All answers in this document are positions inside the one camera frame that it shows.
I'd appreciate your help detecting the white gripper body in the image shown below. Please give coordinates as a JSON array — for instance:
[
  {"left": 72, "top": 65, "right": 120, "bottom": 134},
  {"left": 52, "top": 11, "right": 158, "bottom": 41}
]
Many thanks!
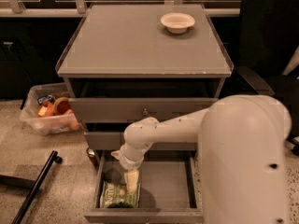
[{"left": 119, "top": 144, "right": 144, "bottom": 171}]

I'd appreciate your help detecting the cabinet caster wheel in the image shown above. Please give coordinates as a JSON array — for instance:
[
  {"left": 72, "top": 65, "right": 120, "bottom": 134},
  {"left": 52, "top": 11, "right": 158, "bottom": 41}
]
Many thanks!
[{"left": 87, "top": 147, "right": 99, "bottom": 168}]

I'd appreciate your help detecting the grey middle drawer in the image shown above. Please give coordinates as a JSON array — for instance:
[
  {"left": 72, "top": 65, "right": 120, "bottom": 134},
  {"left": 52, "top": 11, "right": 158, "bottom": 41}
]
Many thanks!
[{"left": 84, "top": 123, "right": 197, "bottom": 151}]

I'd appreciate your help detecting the clear plastic storage bin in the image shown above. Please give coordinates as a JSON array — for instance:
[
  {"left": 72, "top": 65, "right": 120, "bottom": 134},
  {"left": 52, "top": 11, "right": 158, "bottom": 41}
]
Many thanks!
[{"left": 20, "top": 83, "right": 82, "bottom": 135}]

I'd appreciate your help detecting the black office chair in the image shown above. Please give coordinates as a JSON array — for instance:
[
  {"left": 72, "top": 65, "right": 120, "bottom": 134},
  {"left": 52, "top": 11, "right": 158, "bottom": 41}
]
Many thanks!
[{"left": 230, "top": 0, "right": 299, "bottom": 157}]

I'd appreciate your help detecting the white paper bowl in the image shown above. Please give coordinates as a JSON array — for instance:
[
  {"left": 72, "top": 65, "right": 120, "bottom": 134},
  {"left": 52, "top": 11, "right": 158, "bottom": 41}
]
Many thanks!
[{"left": 161, "top": 13, "right": 195, "bottom": 35}]

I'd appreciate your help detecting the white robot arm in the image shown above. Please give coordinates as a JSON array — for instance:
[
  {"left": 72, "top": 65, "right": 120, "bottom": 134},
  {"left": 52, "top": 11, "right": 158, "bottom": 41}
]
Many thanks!
[{"left": 112, "top": 95, "right": 292, "bottom": 224}]

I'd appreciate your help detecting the green jalapeno chip bag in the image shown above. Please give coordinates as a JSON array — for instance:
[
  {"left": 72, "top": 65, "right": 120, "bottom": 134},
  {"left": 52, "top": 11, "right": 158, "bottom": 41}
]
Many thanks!
[{"left": 99, "top": 181, "right": 140, "bottom": 208}]

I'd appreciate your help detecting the grey drawer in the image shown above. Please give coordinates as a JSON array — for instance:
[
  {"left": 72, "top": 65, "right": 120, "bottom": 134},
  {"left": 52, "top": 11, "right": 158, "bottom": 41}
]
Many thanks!
[
  {"left": 84, "top": 123, "right": 197, "bottom": 151},
  {"left": 68, "top": 80, "right": 220, "bottom": 124},
  {"left": 85, "top": 150, "right": 204, "bottom": 224}
]

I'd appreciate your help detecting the orange cup in bin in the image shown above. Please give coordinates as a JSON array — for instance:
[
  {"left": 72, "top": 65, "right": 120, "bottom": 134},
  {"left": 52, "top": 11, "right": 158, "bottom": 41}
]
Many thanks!
[{"left": 53, "top": 97, "right": 71, "bottom": 115}]

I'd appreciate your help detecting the grey drawer cabinet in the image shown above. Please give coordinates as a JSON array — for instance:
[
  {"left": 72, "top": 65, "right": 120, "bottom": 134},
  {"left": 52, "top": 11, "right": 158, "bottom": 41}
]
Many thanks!
[{"left": 55, "top": 3, "right": 235, "bottom": 161}]

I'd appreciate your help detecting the black metal stand leg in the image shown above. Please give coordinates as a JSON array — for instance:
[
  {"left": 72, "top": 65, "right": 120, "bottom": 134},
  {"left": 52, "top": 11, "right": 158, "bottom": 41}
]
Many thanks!
[{"left": 0, "top": 150, "right": 63, "bottom": 224}]

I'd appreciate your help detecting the grey bottom drawer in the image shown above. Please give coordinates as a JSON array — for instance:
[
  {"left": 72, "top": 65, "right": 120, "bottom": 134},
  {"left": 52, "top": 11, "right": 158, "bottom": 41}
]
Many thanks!
[{"left": 85, "top": 150, "right": 204, "bottom": 224}]

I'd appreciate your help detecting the grey top drawer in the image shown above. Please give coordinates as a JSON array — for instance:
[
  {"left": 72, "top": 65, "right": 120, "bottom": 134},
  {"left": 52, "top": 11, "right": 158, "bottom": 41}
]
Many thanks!
[{"left": 68, "top": 80, "right": 220, "bottom": 124}]

